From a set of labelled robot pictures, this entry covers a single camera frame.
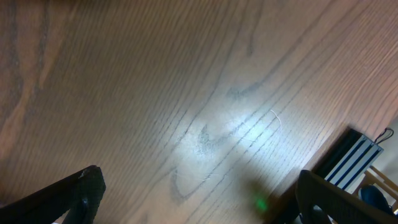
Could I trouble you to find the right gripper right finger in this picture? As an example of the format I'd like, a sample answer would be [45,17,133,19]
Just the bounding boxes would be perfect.
[295,170,397,224]

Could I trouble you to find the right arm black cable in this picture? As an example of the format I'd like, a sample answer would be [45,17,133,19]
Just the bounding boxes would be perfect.
[374,126,395,145]

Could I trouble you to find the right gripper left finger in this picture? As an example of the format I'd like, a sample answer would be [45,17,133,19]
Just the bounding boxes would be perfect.
[1,166,106,224]

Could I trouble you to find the dark blue seat cushion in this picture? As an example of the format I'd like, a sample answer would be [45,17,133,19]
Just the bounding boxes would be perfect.
[358,185,394,216]

